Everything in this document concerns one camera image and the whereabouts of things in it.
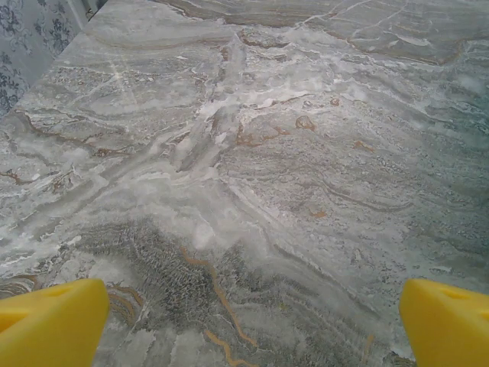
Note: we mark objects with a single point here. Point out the aluminium corner post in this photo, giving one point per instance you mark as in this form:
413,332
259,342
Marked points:
78,13

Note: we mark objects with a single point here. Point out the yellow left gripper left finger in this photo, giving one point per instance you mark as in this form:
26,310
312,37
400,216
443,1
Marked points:
49,325

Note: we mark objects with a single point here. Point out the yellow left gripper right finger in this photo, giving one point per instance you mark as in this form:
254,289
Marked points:
451,329

